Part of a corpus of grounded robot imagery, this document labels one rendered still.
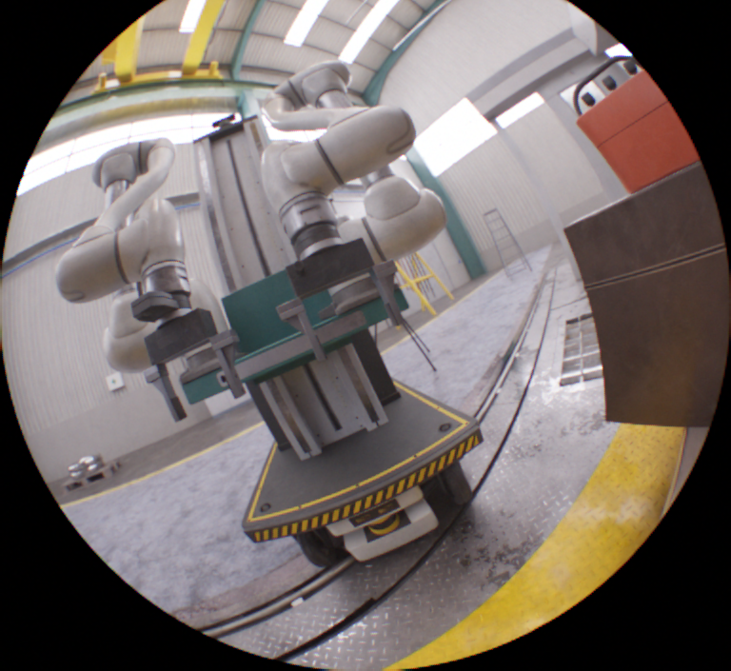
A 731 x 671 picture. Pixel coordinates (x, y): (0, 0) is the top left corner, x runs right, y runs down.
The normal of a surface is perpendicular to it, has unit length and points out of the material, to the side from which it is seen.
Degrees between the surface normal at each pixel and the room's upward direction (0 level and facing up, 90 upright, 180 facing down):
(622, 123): 97
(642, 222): 90
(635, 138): 97
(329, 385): 90
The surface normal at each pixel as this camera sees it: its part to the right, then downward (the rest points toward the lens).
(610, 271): -0.87, 0.38
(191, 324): 0.18, -0.13
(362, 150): 0.18, 0.73
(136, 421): 0.58, -0.29
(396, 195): -0.11, 0.13
